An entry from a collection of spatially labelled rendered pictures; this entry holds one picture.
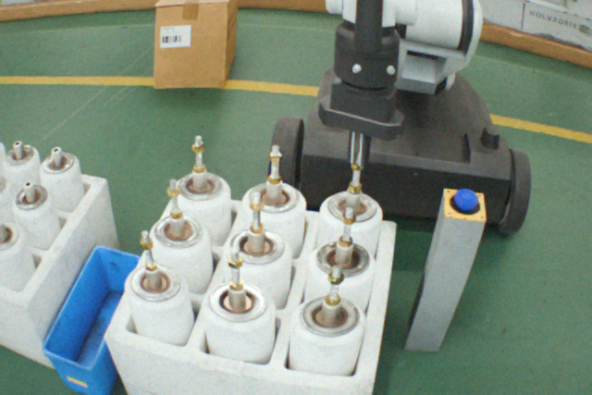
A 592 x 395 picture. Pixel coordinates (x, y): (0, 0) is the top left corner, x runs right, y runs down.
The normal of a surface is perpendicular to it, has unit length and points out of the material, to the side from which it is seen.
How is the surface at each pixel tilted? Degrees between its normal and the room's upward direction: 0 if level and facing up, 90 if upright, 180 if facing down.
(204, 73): 89
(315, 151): 45
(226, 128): 0
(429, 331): 90
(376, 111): 90
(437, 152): 0
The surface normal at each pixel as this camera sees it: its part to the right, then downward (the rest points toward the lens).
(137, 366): -0.18, 0.54
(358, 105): -0.40, 0.49
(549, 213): 0.04, -0.83
